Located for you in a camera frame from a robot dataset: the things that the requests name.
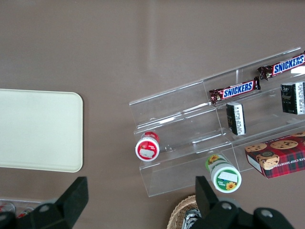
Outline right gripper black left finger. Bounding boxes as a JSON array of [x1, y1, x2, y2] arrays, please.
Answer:
[[30, 176, 89, 229]]

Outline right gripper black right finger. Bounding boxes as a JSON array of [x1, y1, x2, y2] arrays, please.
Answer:
[[192, 176, 248, 229]]

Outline oval light wicker basket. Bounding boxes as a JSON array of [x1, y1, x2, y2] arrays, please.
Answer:
[[166, 195, 199, 229]]

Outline cream rectangular plastic tray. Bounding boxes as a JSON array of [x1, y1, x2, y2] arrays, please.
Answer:
[[0, 88, 84, 173]]

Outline stacked aluminium foil containers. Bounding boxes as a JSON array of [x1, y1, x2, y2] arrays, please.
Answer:
[[182, 207, 203, 226]]

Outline green lidded snack cup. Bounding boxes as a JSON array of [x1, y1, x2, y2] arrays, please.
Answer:
[[205, 154, 243, 194]]

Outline red cola bottle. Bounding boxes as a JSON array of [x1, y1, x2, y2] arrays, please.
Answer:
[[16, 206, 35, 219]]

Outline clear acrylic bottle rack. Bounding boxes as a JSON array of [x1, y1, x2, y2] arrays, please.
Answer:
[[0, 197, 41, 218]]

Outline red tartan cookie box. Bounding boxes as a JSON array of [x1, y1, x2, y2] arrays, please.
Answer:
[[244, 131, 305, 179]]

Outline red lidded snack cup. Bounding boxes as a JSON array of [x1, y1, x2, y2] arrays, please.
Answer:
[[134, 131, 161, 162]]

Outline small black white box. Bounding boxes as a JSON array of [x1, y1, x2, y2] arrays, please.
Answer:
[[225, 102, 247, 136], [280, 81, 305, 115]]

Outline clear acrylic stepped display stand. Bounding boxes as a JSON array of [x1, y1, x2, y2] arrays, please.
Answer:
[[128, 47, 305, 198]]

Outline brown Snickers chocolate bar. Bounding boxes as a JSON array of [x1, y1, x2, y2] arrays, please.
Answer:
[[257, 51, 305, 81], [209, 76, 262, 105]]

